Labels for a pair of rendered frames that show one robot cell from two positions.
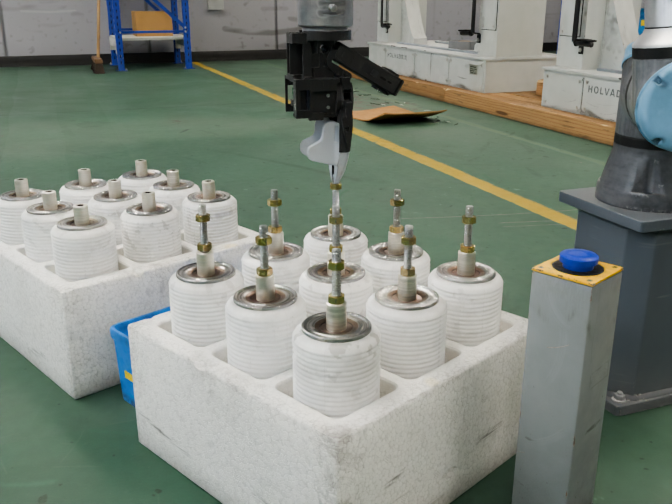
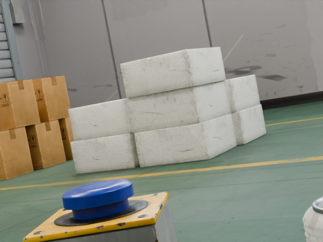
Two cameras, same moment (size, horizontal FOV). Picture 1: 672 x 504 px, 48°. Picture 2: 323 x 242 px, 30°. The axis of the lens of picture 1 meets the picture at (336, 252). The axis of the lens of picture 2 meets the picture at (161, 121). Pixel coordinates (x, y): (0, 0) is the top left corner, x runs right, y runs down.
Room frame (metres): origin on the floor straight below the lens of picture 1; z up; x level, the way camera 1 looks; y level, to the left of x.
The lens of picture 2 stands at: (1.05, -0.43, 0.38)
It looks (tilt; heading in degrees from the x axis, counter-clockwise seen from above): 3 degrees down; 142
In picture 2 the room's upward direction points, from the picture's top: 11 degrees counter-clockwise
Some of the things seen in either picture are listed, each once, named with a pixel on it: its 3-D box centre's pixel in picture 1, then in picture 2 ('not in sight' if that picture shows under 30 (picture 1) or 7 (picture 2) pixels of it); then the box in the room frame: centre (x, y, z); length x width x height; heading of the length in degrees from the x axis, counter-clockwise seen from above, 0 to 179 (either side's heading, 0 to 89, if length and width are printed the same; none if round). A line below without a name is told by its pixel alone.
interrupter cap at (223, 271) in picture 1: (206, 273); not in sight; (0.91, 0.17, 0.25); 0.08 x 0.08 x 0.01
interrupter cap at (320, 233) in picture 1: (335, 234); not in sight; (1.08, 0.00, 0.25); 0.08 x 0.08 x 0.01
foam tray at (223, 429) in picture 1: (336, 384); not in sight; (0.91, 0.00, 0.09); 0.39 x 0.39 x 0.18; 45
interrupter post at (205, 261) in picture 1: (205, 263); not in sight; (0.91, 0.17, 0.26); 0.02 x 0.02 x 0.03
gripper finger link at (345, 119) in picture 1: (341, 120); not in sight; (1.05, -0.01, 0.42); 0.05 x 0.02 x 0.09; 16
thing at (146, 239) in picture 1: (153, 261); not in sight; (1.21, 0.31, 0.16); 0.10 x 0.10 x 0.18
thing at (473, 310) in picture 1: (461, 337); not in sight; (0.91, -0.17, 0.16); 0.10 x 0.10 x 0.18
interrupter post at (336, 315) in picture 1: (336, 316); not in sight; (0.74, 0.00, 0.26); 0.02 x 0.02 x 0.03
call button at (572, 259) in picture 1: (578, 262); (99, 203); (0.76, -0.26, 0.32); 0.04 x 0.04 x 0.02
